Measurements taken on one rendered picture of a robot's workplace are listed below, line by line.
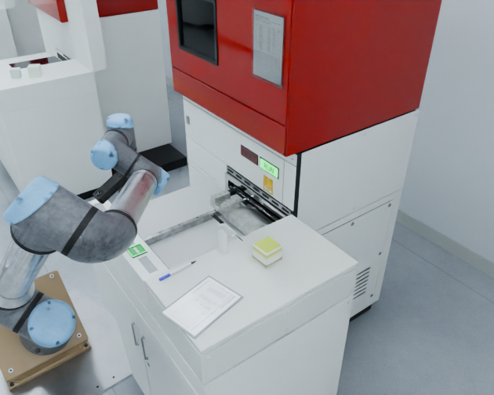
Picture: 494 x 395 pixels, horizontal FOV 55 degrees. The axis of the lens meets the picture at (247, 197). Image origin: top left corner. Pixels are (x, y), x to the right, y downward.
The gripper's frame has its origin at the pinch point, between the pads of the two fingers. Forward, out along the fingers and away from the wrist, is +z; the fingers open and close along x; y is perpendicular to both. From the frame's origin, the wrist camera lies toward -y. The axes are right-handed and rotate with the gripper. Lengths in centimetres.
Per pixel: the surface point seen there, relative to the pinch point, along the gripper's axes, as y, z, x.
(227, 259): 23.5, 14.1, -22.3
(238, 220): 46, 23, 3
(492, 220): 207, 74, -28
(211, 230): 37.7, 28.5, 10.7
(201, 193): 49, 29, 37
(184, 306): 0.8, 13.8, -33.1
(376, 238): 115, 53, -16
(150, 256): 3.5, 14.6, -5.5
